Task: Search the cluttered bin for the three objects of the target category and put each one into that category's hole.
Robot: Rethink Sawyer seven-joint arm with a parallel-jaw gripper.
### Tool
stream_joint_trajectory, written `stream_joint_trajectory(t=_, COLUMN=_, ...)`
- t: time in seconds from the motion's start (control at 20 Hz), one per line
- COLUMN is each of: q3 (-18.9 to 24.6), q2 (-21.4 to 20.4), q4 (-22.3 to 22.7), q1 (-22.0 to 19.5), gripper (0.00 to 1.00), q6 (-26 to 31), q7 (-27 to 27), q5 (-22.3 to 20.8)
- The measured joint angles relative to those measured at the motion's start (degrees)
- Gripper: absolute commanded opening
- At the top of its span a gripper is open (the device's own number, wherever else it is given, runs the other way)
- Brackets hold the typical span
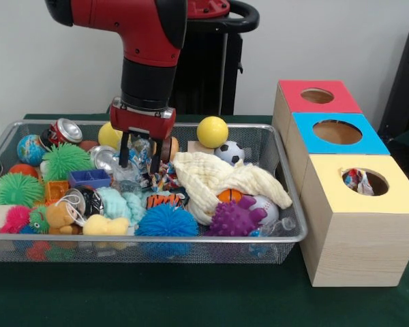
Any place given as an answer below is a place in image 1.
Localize blue spiky ball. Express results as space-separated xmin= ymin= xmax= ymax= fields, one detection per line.
xmin=134 ymin=203 xmax=199 ymax=238

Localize clear mesh bin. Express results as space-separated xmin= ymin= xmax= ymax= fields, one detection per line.
xmin=0 ymin=119 xmax=309 ymax=266

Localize red drink can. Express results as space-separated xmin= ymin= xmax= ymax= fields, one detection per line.
xmin=40 ymin=117 xmax=84 ymax=151

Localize wooden box with three holes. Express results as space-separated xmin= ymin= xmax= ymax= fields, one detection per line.
xmin=271 ymin=80 xmax=409 ymax=287

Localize green spiky ball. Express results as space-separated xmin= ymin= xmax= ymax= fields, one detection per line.
xmin=41 ymin=142 xmax=93 ymax=183
xmin=0 ymin=172 xmax=45 ymax=208

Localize purple spiky toy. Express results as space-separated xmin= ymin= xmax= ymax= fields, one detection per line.
xmin=204 ymin=196 xmax=269 ymax=238

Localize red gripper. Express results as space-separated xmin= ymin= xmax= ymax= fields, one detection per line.
xmin=109 ymin=97 xmax=177 ymax=174

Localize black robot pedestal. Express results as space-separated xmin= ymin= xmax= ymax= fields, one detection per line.
xmin=172 ymin=0 xmax=260 ymax=116

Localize small soccer ball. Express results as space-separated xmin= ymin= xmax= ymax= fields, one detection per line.
xmin=214 ymin=140 xmax=245 ymax=167

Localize yellow tennis-seam ball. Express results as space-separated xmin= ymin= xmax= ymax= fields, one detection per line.
xmin=97 ymin=121 xmax=123 ymax=150

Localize smooth yellow ball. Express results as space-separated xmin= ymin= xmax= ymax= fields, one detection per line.
xmin=196 ymin=116 xmax=230 ymax=149

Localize silver drink can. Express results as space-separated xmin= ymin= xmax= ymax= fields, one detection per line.
xmin=88 ymin=145 xmax=119 ymax=170

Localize cream waffle cloth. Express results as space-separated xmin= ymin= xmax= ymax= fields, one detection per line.
xmin=172 ymin=152 xmax=293 ymax=225

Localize dark green tablecloth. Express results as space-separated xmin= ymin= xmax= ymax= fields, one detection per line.
xmin=0 ymin=113 xmax=409 ymax=327

